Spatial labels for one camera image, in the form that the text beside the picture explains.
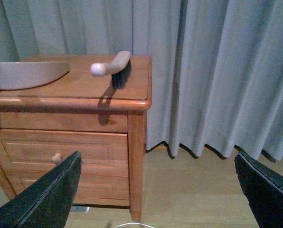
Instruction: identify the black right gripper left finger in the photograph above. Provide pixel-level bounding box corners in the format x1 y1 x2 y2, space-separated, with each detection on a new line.
0 152 82 228

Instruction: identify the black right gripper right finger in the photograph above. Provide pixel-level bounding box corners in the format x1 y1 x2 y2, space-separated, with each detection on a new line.
235 152 283 228

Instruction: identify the beige plastic dustpan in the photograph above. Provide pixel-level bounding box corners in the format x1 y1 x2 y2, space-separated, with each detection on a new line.
0 62 70 90

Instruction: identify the round wooden drawer knob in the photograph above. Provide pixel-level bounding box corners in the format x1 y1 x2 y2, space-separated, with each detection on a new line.
52 153 63 165

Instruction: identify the wooden nightstand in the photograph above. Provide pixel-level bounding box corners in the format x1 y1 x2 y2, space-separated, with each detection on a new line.
0 55 152 222

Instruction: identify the grey-green curtain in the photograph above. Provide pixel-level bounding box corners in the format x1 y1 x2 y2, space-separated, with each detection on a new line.
0 0 283 160

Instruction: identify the white cable on floor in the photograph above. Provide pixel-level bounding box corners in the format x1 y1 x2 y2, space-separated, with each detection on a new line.
114 222 154 228

